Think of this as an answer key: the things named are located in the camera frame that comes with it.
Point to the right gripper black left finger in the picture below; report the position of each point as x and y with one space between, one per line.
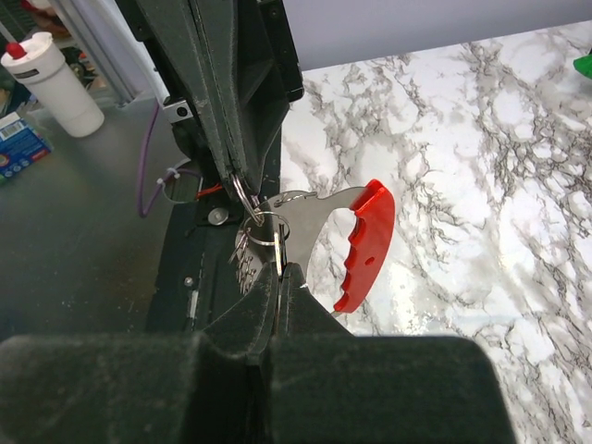
123 388

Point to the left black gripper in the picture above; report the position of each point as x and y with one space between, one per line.
234 64

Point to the silver key with black clip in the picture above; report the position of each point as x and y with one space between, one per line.
279 249

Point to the white tumbler red cap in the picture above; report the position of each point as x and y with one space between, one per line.
39 65

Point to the red carabiner keyring with chain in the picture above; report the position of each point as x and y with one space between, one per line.
349 230

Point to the blue white product box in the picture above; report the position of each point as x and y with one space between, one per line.
21 146

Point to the green white snack bag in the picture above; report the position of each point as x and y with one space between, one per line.
583 65

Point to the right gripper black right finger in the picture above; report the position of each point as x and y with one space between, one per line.
329 386

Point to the aluminium extrusion rail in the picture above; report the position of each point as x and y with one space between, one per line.
105 36

